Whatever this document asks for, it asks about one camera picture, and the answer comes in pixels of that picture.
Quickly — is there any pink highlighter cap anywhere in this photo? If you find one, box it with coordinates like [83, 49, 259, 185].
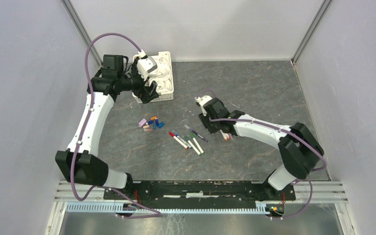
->
[138, 118, 147, 127]

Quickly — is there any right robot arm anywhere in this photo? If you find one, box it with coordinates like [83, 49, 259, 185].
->
[195, 95, 326, 200]

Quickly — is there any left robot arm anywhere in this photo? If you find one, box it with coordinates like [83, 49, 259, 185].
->
[55, 55, 159, 200]

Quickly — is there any white crumpled cloth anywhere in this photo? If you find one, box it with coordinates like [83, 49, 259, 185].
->
[150, 54, 172, 93]

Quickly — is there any white plastic basket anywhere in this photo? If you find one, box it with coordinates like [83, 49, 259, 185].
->
[133, 51, 174, 102]

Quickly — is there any red cap marker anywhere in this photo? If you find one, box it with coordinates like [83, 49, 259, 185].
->
[169, 132, 189, 149]

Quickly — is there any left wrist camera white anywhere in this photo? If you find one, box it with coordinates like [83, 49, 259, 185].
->
[137, 56, 158, 81]

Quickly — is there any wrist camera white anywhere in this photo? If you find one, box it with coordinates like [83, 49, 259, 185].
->
[194, 95, 213, 116]
[137, 56, 158, 81]

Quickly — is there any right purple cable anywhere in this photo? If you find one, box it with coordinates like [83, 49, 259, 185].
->
[196, 89, 328, 220]

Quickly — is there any purple cable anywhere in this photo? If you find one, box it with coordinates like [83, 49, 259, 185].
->
[70, 32, 163, 219]
[196, 89, 328, 220]

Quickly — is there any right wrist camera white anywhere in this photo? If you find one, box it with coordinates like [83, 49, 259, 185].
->
[194, 95, 213, 116]

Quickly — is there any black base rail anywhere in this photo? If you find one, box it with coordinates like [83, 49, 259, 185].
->
[121, 180, 296, 209]

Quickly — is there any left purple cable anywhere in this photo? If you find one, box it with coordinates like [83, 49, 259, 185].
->
[70, 32, 163, 219]

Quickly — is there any cable duct comb strip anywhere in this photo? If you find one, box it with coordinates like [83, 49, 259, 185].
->
[65, 202, 268, 215]

